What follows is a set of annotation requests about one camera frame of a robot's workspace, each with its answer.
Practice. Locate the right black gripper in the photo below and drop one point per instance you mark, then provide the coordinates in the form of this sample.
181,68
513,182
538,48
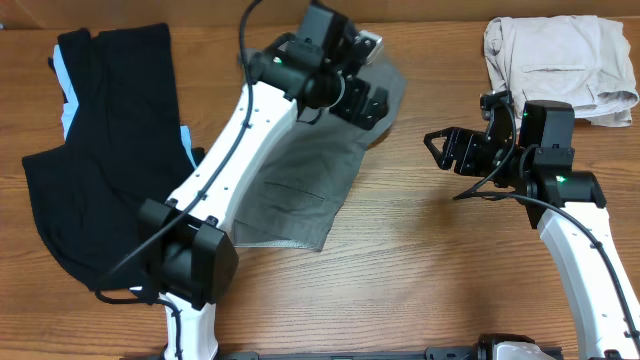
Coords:
465,143

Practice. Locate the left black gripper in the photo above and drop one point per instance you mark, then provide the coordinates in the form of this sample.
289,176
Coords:
346,107

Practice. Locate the grey shorts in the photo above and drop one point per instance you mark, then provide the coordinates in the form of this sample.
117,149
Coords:
294,198

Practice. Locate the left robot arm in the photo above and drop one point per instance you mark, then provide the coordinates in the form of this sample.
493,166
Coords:
186,248

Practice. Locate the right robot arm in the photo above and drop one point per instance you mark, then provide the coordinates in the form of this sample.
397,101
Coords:
530,159

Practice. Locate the folded beige shorts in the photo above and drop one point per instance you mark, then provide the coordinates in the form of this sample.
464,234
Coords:
580,60

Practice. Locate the black garment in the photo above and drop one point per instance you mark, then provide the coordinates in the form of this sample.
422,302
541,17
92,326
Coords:
123,147

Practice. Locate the light blue garment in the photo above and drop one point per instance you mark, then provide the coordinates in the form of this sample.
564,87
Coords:
71,103

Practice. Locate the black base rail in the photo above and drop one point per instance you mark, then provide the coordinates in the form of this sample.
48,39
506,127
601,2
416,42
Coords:
430,353

